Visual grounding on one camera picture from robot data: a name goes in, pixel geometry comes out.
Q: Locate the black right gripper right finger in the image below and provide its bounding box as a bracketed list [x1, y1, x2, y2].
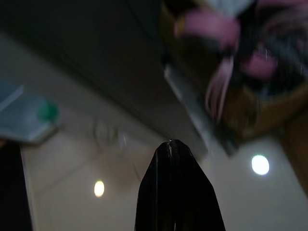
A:
[171, 139, 227, 231]

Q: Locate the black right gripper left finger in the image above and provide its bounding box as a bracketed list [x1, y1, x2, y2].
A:
[134, 141, 175, 231]

